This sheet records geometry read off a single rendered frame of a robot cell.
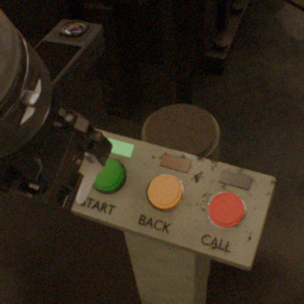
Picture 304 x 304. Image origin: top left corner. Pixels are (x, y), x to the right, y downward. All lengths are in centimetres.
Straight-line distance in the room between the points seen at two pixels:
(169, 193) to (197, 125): 20
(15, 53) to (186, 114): 50
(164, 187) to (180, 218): 4
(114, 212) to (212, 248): 12
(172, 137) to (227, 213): 21
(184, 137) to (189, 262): 20
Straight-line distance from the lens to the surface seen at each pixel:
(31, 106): 31
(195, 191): 57
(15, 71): 29
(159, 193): 57
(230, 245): 56
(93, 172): 50
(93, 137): 43
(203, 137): 73
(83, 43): 43
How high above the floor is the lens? 109
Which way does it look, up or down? 53 degrees down
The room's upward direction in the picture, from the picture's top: 7 degrees counter-clockwise
